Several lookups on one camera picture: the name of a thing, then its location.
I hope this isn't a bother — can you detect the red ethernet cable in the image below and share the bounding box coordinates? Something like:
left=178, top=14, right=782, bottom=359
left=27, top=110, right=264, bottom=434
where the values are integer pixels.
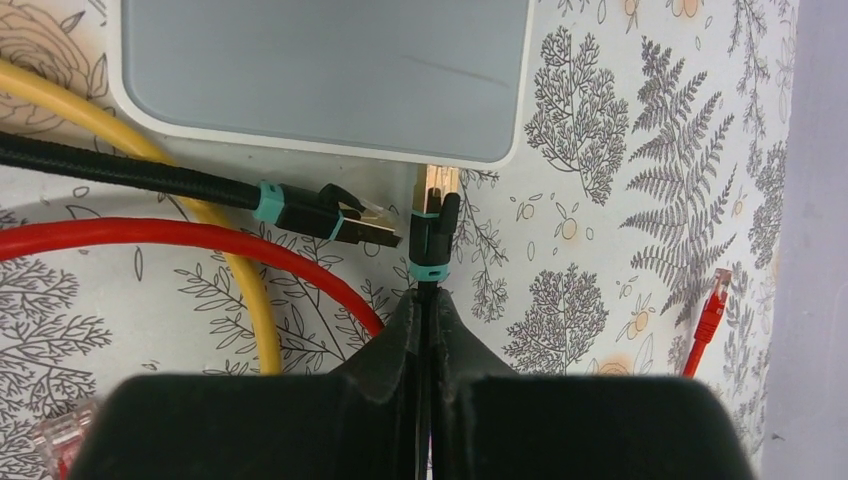
left=0, top=218, right=387, bottom=480
left=680, top=268, right=735, bottom=379

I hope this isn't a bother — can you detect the black cable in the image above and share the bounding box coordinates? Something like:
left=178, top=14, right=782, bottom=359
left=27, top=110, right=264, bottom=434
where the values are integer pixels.
left=0, top=131, right=463, bottom=480

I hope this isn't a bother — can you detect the floral table mat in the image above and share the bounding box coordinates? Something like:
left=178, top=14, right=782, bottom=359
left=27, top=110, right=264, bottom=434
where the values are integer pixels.
left=1, top=1, right=799, bottom=479

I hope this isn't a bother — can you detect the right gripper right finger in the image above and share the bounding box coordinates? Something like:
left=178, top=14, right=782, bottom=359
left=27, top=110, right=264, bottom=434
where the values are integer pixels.
left=430, top=290, right=754, bottom=479

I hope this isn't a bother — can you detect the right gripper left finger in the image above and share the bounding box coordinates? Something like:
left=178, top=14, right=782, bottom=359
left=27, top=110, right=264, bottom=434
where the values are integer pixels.
left=69, top=289, right=423, bottom=479

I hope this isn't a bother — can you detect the yellow cable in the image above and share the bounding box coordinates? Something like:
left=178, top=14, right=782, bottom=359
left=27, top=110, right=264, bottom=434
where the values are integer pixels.
left=0, top=58, right=285, bottom=377

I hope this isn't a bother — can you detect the white small switch box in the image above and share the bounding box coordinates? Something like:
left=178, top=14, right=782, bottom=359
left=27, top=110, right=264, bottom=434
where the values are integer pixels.
left=107, top=1, right=534, bottom=168

